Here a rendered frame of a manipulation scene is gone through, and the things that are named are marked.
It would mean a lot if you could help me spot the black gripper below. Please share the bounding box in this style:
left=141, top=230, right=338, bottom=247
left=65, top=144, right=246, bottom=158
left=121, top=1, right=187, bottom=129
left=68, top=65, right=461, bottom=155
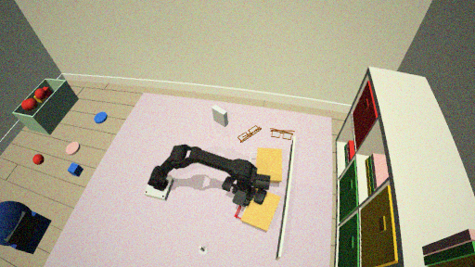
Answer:
left=222, top=176, right=266, bottom=205

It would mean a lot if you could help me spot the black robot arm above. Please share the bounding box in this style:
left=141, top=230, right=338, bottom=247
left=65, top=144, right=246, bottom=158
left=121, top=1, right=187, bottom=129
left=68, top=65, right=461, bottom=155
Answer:
left=148, top=145, right=270, bottom=208

